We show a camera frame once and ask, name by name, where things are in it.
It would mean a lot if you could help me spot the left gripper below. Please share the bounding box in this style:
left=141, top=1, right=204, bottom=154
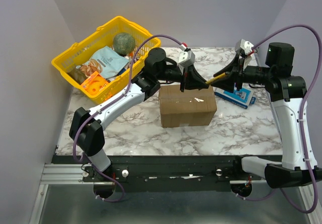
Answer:
left=156, top=63, right=209, bottom=93

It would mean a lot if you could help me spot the yellow utility knife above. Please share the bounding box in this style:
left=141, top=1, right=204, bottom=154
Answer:
left=205, top=72, right=227, bottom=85

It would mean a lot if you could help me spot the brown cardboard express box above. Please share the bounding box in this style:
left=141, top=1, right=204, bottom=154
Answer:
left=158, top=85, right=217, bottom=128

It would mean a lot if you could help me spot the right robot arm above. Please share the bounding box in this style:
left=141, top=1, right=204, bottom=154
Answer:
left=211, top=40, right=321, bottom=189

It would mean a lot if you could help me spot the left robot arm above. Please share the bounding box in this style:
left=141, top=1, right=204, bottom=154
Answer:
left=69, top=47, right=209, bottom=181

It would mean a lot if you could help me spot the blue white product box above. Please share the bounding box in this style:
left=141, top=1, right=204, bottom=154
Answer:
left=214, top=88, right=256, bottom=109

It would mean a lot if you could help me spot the green melon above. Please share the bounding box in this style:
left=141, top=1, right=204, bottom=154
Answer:
left=113, top=32, right=135, bottom=56

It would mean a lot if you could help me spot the light blue snack bag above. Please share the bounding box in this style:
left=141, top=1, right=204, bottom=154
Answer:
left=77, top=46, right=129, bottom=79

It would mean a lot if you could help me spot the yellow plastic shopping basket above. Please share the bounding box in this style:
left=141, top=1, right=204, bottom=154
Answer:
left=51, top=16, right=160, bottom=104

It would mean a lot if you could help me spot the orange toy package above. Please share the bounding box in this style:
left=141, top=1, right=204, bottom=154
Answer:
left=81, top=71, right=109, bottom=96

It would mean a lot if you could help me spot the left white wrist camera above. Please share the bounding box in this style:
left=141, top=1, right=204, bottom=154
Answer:
left=178, top=49, right=195, bottom=70

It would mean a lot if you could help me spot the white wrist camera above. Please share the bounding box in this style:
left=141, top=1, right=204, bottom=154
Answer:
left=235, top=39, right=254, bottom=58
left=178, top=49, right=195, bottom=70

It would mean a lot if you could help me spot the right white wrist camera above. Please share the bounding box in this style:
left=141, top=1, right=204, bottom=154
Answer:
left=235, top=39, right=254, bottom=58

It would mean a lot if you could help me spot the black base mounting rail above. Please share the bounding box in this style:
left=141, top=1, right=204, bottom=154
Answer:
left=51, top=155, right=282, bottom=193

